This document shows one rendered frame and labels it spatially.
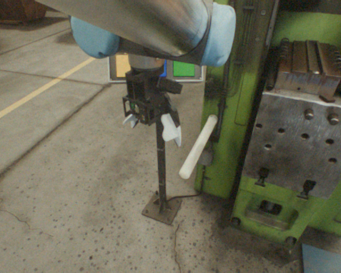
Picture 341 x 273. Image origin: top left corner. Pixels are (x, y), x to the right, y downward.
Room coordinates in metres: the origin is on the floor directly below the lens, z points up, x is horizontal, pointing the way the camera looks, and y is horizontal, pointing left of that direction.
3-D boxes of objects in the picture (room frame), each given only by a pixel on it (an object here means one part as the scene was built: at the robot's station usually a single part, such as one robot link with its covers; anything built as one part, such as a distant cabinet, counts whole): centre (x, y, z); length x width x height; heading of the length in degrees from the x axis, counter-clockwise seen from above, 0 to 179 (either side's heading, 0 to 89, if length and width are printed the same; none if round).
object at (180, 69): (0.81, -0.05, 1.01); 0.07 x 0.05 x 0.07; 92
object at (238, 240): (0.75, -0.47, 0.01); 0.58 x 0.39 x 0.01; 67
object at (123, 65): (0.81, 0.15, 1.01); 0.07 x 0.05 x 0.07; 92
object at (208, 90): (1.05, -0.20, 0.80); 0.06 x 0.03 x 0.14; 67
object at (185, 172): (0.85, -0.14, 0.62); 0.44 x 0.05 x 0.05; 157
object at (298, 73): (0.98, -0.57, 0.96); 0.42 x 0.20 x 0.09; 157
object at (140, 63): (0.48, 0.05, 1.15); 0.08 x 0.08 x 0.05
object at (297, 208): (0.97, -0.63, 0.23); 0.55 x 0.37 x 0.47; 157
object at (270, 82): (0.97, -0.44, 0.93); 0.40 x 0.03 x 0.03; 157
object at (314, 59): (0.97, -0.60, 0.99); 0.42 x 0.05 x 0.01; 157
